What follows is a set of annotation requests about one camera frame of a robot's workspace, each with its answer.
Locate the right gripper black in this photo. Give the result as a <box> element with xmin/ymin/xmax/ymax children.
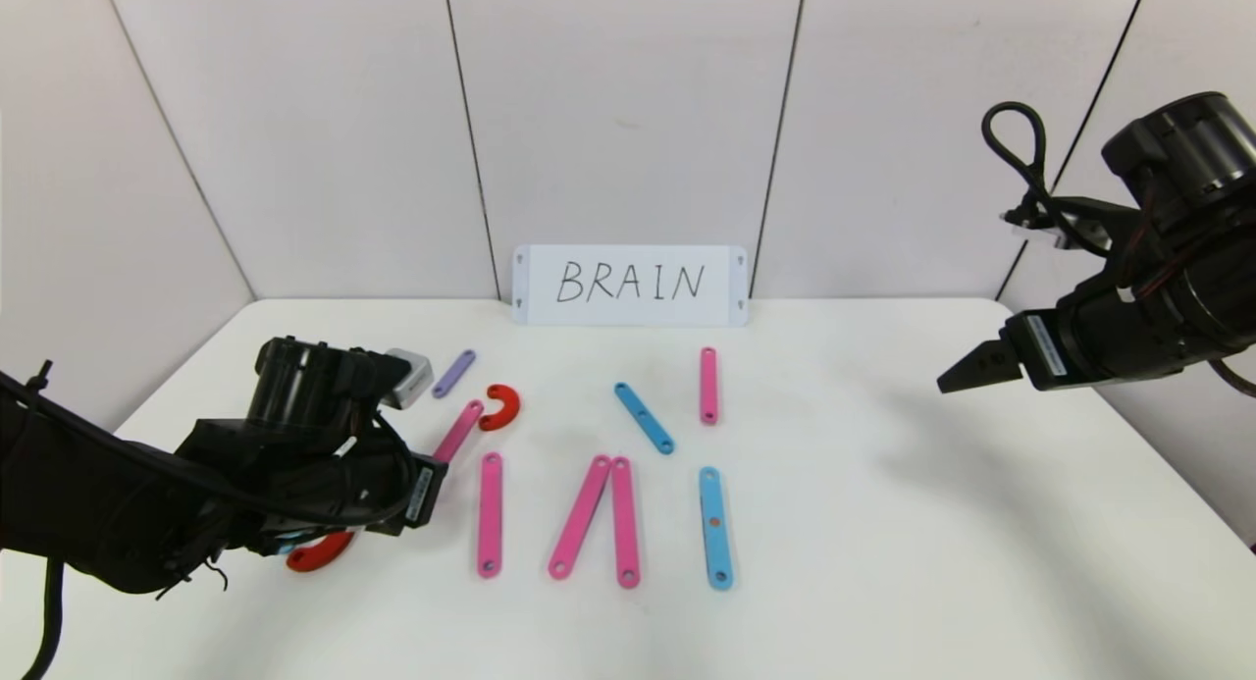
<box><xmin>936</xmin><ymin>286</ymin><xmax>1155</xmax><ymax>394</ymax></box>

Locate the medium blue plastic bar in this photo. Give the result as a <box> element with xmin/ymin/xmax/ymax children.
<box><xmin>614</xmin><ymin>382</ymin><xmax>676</xmax><ymax>456</ymax></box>

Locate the long pink plastic bar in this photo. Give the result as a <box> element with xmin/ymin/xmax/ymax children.
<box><xmin>610</xmin><ymin>455</ymin><xmax>642</xmax><ymax>589</ymax></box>
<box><xmin>477</xmin><ymin>451</ymin><xmax>505</xmax><ymax>579</ymax></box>
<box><xmin>432</xmin><ymin>399</ymin><xmax>486</xmax><ymax>465</ymax></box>
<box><xmin>548</xmin><ymin>454</ymin><xmax>613</xmax><ymax>580</ymax></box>

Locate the white BRAIN sign card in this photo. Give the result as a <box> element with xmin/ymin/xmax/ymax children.
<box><xmin>512</xmin><ymin>245</ymin><xmax>749</xmax><ymax>328</ymax></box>

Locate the blue bar with orange underside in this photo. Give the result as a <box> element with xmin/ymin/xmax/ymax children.
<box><xmin>698</xmin><ymin>466</ymin><xmax>735</xmax><ymax>591</ymax></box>

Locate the small red plastic arc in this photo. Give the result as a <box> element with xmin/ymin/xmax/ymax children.
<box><xmin>478</xmin><ymin>384</ymin><xmax>523</xmax><ymax>433</ymax></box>

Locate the short purple plastic bar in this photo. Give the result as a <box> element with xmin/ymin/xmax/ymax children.
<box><xmin>433</xmin><ymin>349</ymin><xmax>478</xmax><ymax>399</ymax></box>

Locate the large red plastic arc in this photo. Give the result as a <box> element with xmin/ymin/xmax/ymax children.
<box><xmin>286</xmin><ymin>530</ymin><xmax>357</xmax><ymax>573</ymax></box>

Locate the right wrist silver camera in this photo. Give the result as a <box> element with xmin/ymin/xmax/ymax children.
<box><xmin>1001</xmin><ymin>197</ymin><xmax>1116</xmax><ymax>255</ymax></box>

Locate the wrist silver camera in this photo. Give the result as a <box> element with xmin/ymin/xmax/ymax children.
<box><xmin>1001</xmin><ymin>197</ymin><xmax>1116</xmax><ymax>255</ymax></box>
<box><xmin>385</xmin><ymin>348</ymin><xmax>435</xmax><ymax>411</ymax></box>

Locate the looped black cable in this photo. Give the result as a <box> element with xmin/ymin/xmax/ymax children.
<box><xmin>980</xmin><ymin>100</ymin><xmax>1122</xmax><ymax>261</ymax></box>

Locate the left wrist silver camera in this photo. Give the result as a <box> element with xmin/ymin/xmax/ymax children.
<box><xmin>385</xmin><ymin>348</ymin><xmax>435</xmax><ymax>411</ymax></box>

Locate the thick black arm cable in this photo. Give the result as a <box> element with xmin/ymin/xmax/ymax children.
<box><xmin>20</xmin><ymin>557</ymin><xmax>66</xmax><ymax>680</ymax></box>

